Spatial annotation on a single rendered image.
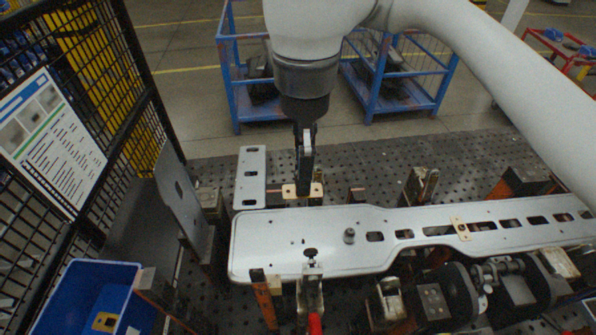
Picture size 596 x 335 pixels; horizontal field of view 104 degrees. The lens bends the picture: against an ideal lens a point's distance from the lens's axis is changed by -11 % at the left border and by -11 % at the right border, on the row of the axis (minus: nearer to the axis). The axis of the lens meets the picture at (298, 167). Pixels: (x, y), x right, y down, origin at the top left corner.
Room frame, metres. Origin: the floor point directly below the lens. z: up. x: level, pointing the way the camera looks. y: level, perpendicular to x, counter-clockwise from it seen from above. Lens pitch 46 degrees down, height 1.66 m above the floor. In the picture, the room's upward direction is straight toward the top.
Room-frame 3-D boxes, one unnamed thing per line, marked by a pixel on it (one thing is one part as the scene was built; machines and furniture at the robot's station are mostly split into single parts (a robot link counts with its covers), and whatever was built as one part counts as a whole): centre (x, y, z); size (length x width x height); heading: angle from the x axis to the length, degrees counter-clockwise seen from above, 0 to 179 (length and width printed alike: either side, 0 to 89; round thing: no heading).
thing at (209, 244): (0.34, 0.25, 0.85); 0.12 x 0.03 x 0.30; 4
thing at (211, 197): (0.46, 0.27, 0.88); 0.08 x 0.08 x 0.36; 4
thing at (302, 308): (0.18, -0.03, 0.88); 0.07 x 0.06 x 0.35; 4
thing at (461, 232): (0.38, -0.48, 1.01); 0.08 x 0.04 x 0.01; 4
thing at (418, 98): (2.82, -0.98, 0.47); 1.20 x 0.80 x 0.95; 10
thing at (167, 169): (0.34, 0.25, 1.17); 0.12 x 0.01 x 0.34; 4
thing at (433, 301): (0.15, -0.27, 0.91); 0.07 x 0.05 x 0.42; 4
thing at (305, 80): (0.35, -0.01, 1.50); 0.09 x 0.09 x 0.06
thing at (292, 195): (0.35, -0.01, 1.23); 0.08 x 0.04 x 0.01; 94
